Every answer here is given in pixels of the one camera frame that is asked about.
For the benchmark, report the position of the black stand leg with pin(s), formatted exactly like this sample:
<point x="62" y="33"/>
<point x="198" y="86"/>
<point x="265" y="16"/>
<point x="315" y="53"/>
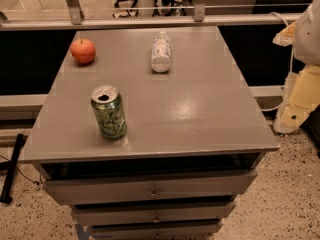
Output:
<point x="10" y="167"/>

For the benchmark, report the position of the clear plastic water bottle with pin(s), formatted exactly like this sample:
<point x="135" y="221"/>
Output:
<point x="161" y="53"/>

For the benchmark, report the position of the grey metal railing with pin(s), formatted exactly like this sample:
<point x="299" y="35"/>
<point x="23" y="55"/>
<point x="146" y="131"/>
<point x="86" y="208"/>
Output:
<point x="111" y="14"/>

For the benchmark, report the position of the grey drawer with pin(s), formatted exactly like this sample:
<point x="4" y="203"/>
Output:
<point x="152" y="187"/>
<point x="153" y="213"/>
<point x="161" y="231"/>

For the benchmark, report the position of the top grey drawer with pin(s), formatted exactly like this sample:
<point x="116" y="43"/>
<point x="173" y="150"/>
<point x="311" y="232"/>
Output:
<point x="152" y="187"/>

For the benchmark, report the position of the bottom grey drawer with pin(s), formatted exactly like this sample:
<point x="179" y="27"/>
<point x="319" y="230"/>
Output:
<point x="161" y="231"/>

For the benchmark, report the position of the grey drawer cabinet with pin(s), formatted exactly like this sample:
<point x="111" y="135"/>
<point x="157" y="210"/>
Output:
<point x="200" y="116"/>

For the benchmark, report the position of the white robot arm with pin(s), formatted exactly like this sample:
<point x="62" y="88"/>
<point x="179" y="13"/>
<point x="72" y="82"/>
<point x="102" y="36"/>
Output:
<point x="306" y="43"/>

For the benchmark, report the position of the green soda can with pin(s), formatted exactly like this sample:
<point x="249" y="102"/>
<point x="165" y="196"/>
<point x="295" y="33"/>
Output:
<point x="106" y="102"/>

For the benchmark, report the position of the red apple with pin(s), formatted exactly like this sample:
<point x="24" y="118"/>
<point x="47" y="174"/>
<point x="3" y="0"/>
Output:
<point x="83" y="51"/>

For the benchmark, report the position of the middle grey drawer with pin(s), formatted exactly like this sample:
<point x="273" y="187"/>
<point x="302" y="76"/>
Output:
<point x="153" y="213"/>

